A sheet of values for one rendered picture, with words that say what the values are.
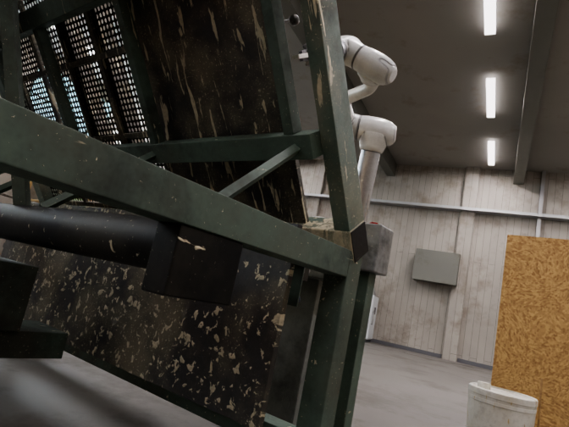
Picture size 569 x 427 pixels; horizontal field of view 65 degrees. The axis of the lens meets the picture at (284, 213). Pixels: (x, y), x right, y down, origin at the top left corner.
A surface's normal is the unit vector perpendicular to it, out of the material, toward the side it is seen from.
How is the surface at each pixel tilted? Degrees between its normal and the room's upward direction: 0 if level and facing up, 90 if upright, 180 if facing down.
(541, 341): 90
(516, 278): 90
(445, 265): 90
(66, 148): 90
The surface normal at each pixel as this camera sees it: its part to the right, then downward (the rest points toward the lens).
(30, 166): 0.79, 0.05
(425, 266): -0.41, -0.25
